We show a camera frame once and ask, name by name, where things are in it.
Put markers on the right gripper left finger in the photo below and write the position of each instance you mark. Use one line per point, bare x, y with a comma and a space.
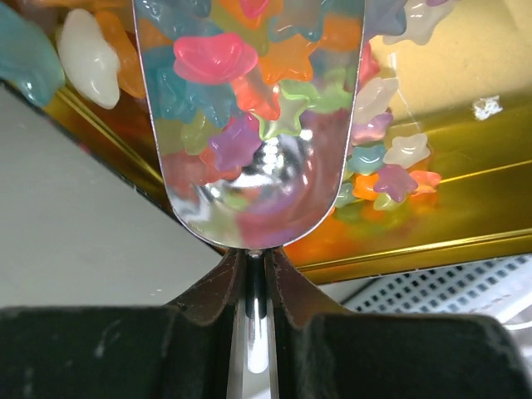
124, 349

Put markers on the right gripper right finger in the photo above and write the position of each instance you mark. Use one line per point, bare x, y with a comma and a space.
322, 350

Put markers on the metal scoop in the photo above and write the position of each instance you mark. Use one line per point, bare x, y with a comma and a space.
251, 106

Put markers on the white plastic basket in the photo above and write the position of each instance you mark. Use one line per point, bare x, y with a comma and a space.
500, 288

